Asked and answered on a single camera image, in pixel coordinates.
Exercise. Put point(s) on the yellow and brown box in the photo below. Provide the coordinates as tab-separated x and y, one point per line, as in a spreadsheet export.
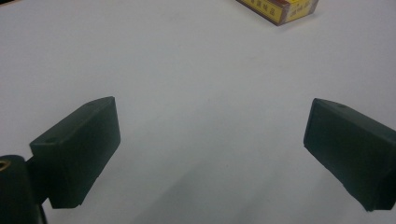
280	9

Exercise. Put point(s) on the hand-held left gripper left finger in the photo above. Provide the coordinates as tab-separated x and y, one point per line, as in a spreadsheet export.
77	152

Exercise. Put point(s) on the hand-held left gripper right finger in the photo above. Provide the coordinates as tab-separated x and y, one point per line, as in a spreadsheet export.
351	149

